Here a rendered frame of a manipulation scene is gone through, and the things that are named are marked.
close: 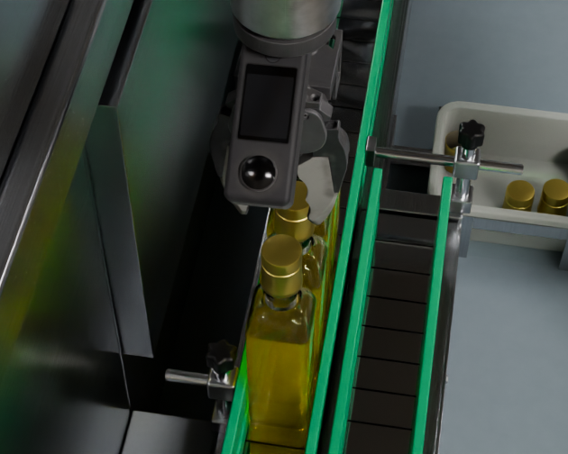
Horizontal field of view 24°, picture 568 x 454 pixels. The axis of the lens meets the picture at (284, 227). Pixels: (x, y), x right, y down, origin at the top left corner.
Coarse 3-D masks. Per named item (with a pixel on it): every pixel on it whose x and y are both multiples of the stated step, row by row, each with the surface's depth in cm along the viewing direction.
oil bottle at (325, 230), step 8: (272, 208) 120; (272, 216) 120; (328, 216) 120; (272, 224) 120; (320, 224) 119; (328, 224) 121; (320, 232) 120; (328, 232) 122; (328, 240) 123; (328, 248) 125; (328, 256) 126; (328, 264) 128; (328, 272) 129; (328, 280) 131; (328, 288) 133; (328, 296) 134; (328, 304) 136
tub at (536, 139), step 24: (456, 120) 162; (480, 120) 162; (504, 120) 161; (528, 120) 161; (552, 120) 160; (504, 144) 164; (528, 144) 164; (552, 144) 163; (432, 168) 155; (528, 168) 164; (552, 168) 164; (432, 192) 153; (480, 192) 162; (504, 192) 162; (480, 216) 151; (504, 216) 151; (528, 216) 150; (552, 216) 150
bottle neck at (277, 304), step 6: (264, 294) 112; (270, 300) 111; (276, 300) 111; (282, 300) 110; (288, 300) 111; (294, 300) 111; (270, 306) 112; (276, 306) 111; (282, 306) 111; (288, 306) 111
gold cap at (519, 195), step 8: (512, 184) 157; (520, 184) 157; (528, 184) 157; (512, 192) 156; (520, 192) 156; (528, 192) 156; (504, 200) 158; (512, 200) 156; (520, 200) 155; (528, 200) 156; (504, 208) 158; (512, 208) 157; (520, 208) 156; (528, 208) 157
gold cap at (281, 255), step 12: (276, 240) 108; (288, 240) 108; (264, 252) 107; (276, 252) 107; (288, 252) 107; (300, 252) 107; (264, 264) 107; (276, 264) 106; (288, 264) 106; (300, 264) 108; (264, 276) 108; (276, 276) 107; (288, 276) 107; (300, 276) 109; (264, 288) 110; (276, 288) 109; (288, 288) 109
